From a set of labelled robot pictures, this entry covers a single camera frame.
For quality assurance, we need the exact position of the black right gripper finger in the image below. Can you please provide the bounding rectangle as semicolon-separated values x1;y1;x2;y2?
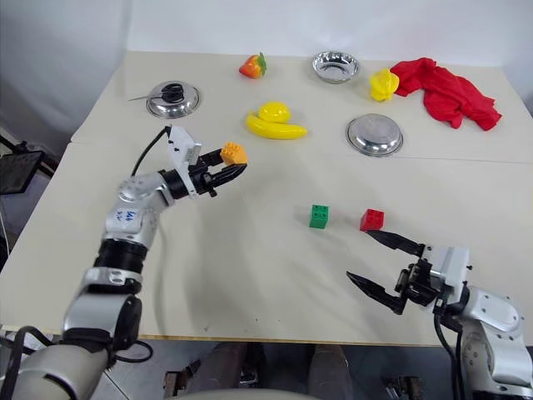
366;230;426;257
346;271;411;316

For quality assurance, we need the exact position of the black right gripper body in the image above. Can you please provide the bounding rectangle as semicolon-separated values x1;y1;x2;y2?
394;257;443;312

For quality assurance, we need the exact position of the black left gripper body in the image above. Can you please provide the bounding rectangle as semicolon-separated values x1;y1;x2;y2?
187;152;223;198

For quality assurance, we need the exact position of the orange toy brick cube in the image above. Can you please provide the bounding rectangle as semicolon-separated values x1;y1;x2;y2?
219;142;249;166

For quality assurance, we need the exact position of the red toy brick cube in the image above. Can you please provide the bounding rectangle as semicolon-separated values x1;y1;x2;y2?
359;208;386;233

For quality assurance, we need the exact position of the yellow toy banana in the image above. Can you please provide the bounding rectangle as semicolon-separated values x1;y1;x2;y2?
245;110;309;141

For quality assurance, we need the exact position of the steel pot lid black knob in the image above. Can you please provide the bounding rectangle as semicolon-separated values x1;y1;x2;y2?
128;80;201;118

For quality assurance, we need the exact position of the yellow toy lemon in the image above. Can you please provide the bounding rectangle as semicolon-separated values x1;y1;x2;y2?
257;100;291;123

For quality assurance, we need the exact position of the green toy brick cube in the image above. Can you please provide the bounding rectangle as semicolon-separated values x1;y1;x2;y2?
308;203;332;229

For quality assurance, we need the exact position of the toy strawberry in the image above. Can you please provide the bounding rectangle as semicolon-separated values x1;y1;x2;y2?
238;52;268;79

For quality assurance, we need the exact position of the steel bowl upside down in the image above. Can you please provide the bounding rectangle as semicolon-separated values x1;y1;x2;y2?
345;113;405;158

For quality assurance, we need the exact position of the yellow toy bell pepper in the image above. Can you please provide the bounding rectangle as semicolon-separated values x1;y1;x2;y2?
369;68;401;103

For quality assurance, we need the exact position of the red cloth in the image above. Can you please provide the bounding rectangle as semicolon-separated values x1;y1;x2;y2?
389;57;503;132

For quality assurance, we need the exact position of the black stand with tray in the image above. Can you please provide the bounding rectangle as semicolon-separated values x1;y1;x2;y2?
0;136;59;197

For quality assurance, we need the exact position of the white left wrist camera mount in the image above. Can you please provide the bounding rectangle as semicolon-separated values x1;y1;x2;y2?
164;125;203;198

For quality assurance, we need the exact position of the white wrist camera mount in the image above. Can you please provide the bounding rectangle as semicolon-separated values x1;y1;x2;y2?
164;125;203;198
429;246;474;308

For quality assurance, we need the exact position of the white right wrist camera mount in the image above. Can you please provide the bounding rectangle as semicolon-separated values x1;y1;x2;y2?
429;246;474;308

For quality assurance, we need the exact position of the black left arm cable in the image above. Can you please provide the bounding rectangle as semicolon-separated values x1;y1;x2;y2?
131;126;172;178

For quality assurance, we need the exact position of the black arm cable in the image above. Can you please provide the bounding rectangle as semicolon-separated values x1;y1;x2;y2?
131;126;172;178
432;310;476;400

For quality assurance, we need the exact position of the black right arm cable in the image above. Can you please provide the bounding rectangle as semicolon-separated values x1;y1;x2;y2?
432;310;476;400

